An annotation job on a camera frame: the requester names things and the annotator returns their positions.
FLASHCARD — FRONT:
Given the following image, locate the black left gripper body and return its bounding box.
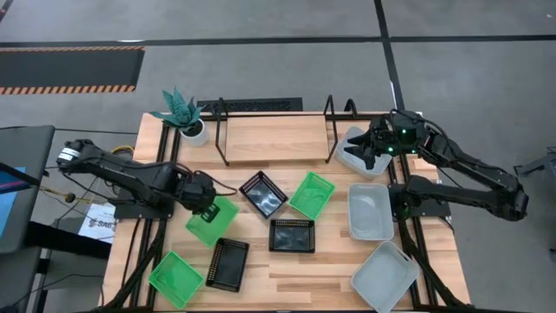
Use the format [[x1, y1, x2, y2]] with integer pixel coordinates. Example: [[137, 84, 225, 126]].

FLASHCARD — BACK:
[[180, 171, 218, 214]]

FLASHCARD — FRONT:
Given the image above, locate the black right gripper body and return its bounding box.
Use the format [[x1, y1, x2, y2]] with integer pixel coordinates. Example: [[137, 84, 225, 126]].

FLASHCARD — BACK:
[[368, 113, 429, 156]]

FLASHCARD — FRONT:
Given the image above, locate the green slotted plastic basket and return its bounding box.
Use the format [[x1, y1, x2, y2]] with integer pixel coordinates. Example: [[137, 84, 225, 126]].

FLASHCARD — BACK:
[[148, 250, 205, 310], [185, 195, 241, 249], [288, 170, 337, 222]]

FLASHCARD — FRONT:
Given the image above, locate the grey plastic bin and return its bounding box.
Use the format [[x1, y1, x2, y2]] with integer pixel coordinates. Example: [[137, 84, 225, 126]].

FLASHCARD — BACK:
[[349, 240, 420, 313], [334, 125, 393, 181], [347, 183, 395, 243]]

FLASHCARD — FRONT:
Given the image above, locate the black slotted plastic basket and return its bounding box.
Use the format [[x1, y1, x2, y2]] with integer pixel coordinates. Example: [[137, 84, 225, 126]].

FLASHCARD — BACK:
[[238, 170, 289, 220], [268, 218, 316, 254], [205, 237, 250, 293]]

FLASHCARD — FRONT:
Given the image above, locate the white plant pot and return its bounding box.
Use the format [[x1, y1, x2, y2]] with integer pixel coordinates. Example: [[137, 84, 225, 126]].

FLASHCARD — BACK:
[[178, 119, 210, 148]]

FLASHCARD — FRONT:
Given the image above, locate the artificial green plant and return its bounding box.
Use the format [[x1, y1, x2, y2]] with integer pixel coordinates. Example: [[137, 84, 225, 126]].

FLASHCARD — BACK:
[[149, 86, 206, 131]]

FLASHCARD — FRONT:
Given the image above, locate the white printed paper sheet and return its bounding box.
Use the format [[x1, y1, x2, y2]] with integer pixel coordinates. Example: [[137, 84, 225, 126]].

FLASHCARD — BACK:
[[77, 203, 117, 244]]

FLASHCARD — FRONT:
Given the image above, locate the black floor beam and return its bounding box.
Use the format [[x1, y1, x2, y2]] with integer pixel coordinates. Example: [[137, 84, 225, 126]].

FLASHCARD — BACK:
[[23, 220, 112, 261]]

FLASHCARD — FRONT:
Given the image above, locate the dark grey desk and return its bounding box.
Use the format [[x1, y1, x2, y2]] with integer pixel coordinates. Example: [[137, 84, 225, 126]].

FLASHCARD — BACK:
[[0, 124, 56, 256]]

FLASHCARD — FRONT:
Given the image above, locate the black hazard-striped floor mat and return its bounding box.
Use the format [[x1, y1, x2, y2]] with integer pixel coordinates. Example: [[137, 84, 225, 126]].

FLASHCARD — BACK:
[[0, 45, 146, 96]]

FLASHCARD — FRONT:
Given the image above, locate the blue sheet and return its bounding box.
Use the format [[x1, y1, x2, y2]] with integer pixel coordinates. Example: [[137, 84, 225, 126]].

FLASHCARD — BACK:
[[0, 166, 27, 239]]

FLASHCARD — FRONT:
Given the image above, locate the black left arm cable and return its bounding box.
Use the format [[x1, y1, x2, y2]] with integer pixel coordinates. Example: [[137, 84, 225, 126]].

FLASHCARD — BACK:
[[175, 163, 239, 196]]

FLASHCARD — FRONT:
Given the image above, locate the black aluminium table frame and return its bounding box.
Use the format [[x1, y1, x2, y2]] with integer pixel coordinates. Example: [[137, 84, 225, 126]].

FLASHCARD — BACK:
[[93, 110, 477, 313]]

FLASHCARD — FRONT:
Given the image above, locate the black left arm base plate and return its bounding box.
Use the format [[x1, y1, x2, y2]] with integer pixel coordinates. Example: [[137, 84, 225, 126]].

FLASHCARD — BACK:
[[113, 197, 175, 221]]

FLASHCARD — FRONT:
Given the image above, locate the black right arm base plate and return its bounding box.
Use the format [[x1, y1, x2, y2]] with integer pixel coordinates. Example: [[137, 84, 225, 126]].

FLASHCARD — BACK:
[[387, 182, 452, 219]]

